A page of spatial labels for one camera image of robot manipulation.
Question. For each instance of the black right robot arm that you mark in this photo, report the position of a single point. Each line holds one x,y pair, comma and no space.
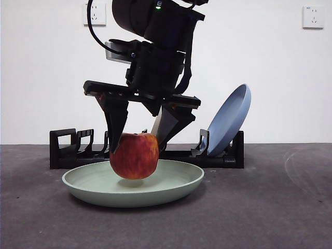
132,15

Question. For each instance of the white plate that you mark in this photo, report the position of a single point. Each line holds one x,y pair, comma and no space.
163,124

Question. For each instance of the white wall socket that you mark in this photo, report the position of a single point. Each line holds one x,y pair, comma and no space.
313,17
99,15

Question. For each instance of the red apple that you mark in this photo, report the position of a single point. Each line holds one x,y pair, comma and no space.
135,158

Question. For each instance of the blue plate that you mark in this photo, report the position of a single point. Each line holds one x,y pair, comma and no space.
228,122

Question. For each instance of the green plate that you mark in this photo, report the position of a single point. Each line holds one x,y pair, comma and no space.
90,181

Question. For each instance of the black plate rack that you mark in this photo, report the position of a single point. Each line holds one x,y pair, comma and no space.
223,162

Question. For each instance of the pale grey camera box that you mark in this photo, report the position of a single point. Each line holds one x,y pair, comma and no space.
115,55

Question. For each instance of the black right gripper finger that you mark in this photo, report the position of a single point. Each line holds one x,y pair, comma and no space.
182,122
115,119

